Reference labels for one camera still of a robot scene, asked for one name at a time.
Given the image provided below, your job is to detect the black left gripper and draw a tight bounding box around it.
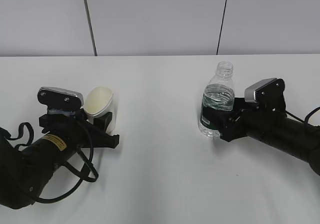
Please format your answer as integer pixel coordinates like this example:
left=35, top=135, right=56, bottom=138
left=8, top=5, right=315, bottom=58
left=38, top=111, right=120, bottom=152

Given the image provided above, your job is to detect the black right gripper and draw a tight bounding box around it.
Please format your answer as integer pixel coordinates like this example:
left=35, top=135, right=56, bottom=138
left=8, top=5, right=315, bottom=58
left=201, top=97, right=285, bottom=142

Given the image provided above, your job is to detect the clear green-label water bottle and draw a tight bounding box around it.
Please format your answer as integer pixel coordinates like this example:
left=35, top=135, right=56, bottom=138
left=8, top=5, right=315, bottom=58
left=198, top=61, right=235, bottom=139

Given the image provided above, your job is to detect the white paper cup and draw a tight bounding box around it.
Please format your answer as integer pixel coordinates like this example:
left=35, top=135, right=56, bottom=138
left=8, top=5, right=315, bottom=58
left=83, top=86, right=116, bottom=134

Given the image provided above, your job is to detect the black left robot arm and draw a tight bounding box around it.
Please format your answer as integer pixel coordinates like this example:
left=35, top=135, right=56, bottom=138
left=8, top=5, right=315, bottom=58
left=0, top=109, right=120, bottom=210

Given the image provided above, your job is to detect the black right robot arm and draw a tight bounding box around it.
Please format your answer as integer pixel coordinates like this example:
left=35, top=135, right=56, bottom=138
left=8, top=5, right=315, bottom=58
left=200, top=98, right=320, bottom=174

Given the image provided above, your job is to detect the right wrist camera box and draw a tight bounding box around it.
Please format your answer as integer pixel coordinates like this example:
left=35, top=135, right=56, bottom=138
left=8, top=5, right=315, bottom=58
left=244, top=78, right=286, bottom=112

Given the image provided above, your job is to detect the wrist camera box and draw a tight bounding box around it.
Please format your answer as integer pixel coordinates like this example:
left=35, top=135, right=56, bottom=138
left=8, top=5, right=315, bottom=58
left=244, top=78, right=286, bottom=112
left=37, top=87, right=84, bottom=111

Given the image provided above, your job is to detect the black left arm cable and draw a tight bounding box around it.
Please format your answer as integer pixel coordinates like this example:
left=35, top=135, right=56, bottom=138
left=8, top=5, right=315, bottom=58
left=8, top=114, right=100, bottom=205

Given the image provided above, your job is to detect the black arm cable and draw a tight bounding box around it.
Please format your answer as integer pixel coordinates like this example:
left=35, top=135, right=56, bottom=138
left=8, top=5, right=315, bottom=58
left=8, top=114, right=100, bottom=205
left=284, top=106, right=320, bottom=127

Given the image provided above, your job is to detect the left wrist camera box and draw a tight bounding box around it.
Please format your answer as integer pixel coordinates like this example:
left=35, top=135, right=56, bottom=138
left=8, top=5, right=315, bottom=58
left=37, top=87, right=84, bottom=111

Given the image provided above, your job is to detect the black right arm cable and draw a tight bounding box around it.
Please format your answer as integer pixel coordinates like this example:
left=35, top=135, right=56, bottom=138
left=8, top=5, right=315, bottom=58
left=284, top=106, right=320, bottom=127

